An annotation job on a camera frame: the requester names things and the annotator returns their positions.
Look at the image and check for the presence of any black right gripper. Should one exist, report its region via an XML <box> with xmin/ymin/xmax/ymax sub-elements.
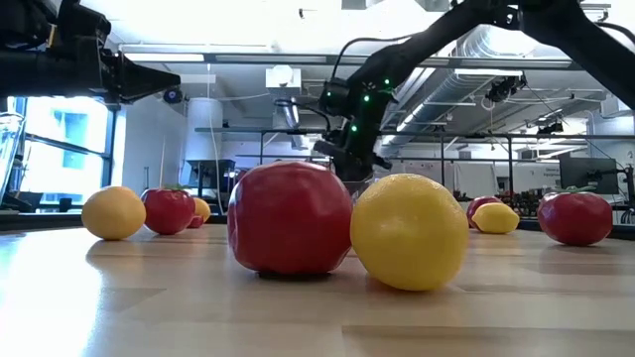
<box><xmin>313</xmin><ymin>116</ymin><xmax>393</xmax><ymax>182</ymax></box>

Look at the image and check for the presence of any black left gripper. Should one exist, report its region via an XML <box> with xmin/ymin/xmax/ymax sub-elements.
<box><xmin>63</xmin><ymin>48</ymin><xmax>182</xmax><ymax>106</ymax></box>

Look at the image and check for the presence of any red plastic tomato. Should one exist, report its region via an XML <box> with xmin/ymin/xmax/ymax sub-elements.
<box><xmin>226</xmin><ymin>161</ymin><xmax>354</xmax><ymax>277</ymax></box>
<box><xmin>140</xmin><ymin>184</ymin><xmax>196</xmax><ymax>236</ymax></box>
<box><xmin>537</xmin><ymin>185</ymin><xmax>614</xmax><ymax>247</ymax></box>
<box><xmin>465</xmin><ymin>195</ymin><xmax>503</xmax><ymax>230</ymax></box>

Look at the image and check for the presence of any yellow plastic lemon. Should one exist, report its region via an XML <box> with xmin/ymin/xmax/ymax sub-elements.
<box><xmin>470</xmin><ymin>201</ymin><xmax>521</xmax><ymax>235</ymax></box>
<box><xmin>349</xmin><ymin>173</ymin><xmax>470</xmax><ymax>293</ymax></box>

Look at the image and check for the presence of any orange-yellow plastic lemon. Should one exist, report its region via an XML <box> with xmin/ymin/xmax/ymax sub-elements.
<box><xmin>80</xmin><ymin>185</ymin><xmax>148</xmax><ymax>242</ymax></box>
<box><xmin>191</xmin><ymin>196</ymin><xmax>212</xmax><ymax>223</ymax></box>

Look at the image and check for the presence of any long ceiling light bar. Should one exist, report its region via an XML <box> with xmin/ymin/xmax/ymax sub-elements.
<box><xmin>118</xmin><ymin>43</ymin><xmax>576</xmax><ymax>68</ymax></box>

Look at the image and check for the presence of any white cylindrical column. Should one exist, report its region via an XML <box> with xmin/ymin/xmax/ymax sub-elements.
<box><xmin>185</xmin><ymin>97</ymin><xmax>224</xmax><ymax>187</ymax></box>

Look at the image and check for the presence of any large bright window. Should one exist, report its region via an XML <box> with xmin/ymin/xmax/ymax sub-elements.
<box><xmin>7</xmin><ymin>96</ymin><xmax>120</xmax><ymax>207</ymax></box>

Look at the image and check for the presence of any black equipment cart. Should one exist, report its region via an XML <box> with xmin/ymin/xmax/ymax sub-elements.
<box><xmin>186</xmin><ymin>158</ymin><xmax>238</xmax><ymax>202</ymax></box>

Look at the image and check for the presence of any black ceiling rig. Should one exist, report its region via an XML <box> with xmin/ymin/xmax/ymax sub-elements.
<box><xmin>484</xmin><ymin>73</ymin><xmax>528</xmax><ymax>104</ymax></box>

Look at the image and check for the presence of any black computer monitor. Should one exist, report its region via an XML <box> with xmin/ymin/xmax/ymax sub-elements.
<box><xmin>559</xmin><ymin>157</ymin><xmax>620</xmax><ymax>195</ymax></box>

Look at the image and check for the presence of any black ceiling camera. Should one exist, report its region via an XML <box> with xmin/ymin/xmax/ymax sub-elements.
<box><xmin>162</xmin><ymin>84</ymin><xmax>185</xmax><ymax>105</ymax></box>

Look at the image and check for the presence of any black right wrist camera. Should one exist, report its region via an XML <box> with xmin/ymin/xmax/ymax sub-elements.
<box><xmin>318</xmin><ymin>77</ymin><xmax>352</xmax><ymax>118</ymax></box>

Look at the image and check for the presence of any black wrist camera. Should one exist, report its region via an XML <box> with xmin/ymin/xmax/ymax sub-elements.
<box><xmin>58</xmin><ymin>0</ymin><xmax>113</xmax><ymax>51</ymax></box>
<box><xmin>318</xmin><ymin>77</ymin><xmax>352</xmax><ymax>118</ymax></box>

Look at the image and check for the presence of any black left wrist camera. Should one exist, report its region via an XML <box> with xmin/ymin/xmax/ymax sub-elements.
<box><xmin>58</xmin><ymin>0</ymin><xmax>113</xmax><ymax>51</ymax></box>

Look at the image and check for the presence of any black metal railing frame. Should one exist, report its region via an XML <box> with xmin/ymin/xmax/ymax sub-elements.
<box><xmin>193</xmin><ymin>126</ymin><xmax>635</xmax><ymax>199</ymax></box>

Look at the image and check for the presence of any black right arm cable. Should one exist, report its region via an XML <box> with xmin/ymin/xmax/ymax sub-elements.
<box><xmin>330</xmin><ymin>34</ymin><xmax>418</xmax><ymax>83</ymax></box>

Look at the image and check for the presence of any black aluminium table frame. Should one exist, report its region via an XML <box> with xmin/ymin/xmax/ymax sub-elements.
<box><xmin>0</xmin><ymin>210</ymin><xmax>635</xmax><ymax>242</ymax></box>

